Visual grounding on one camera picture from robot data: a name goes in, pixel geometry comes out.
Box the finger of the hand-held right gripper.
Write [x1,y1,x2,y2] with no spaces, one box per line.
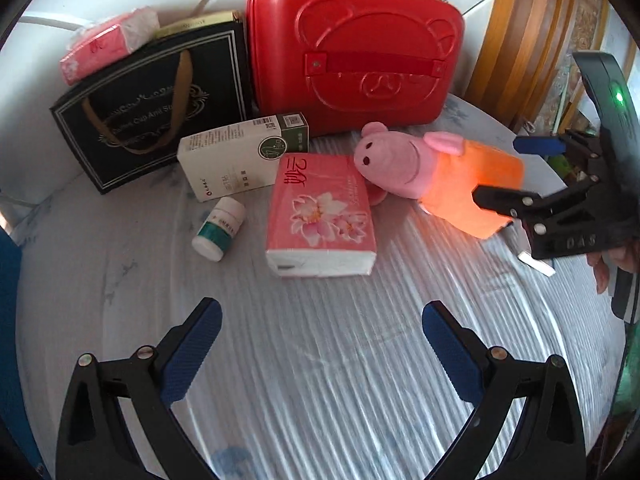
[514,130,568,157]
[472,185,543,221]

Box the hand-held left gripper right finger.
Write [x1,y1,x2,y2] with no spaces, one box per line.
[421,301,586,480]

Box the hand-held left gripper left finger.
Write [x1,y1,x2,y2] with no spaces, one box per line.
[56,297,223,480]

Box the pink pig plush toy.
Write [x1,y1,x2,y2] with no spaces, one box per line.
[354,121,526,241]

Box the pink floral tissue pack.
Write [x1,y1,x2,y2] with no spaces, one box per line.
[265,152,378,278]

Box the blue plastic storage crate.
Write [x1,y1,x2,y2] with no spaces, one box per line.
[0,227,43,466]

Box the person's right hand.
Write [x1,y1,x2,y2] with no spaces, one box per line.
[586,242,640,297]

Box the patterned cloth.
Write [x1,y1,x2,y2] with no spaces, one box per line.
[535,0,612,131]

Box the white bottle green label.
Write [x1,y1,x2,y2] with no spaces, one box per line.
[191,196,246,262]

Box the white green medicine box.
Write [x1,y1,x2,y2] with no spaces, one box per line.
[177,112,311,203]

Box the red bear suitcase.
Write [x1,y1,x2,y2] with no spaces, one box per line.
[245,0,466,138]

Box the black paper gift bag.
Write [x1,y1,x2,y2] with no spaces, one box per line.
[50,22,253,196]

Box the pink tissue box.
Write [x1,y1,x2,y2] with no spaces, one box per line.
[59,6,161,86]

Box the gold flat box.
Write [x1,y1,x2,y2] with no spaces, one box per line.
[154,10,245,41]

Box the wooden frame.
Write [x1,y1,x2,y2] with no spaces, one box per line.
[465,0,581,131]

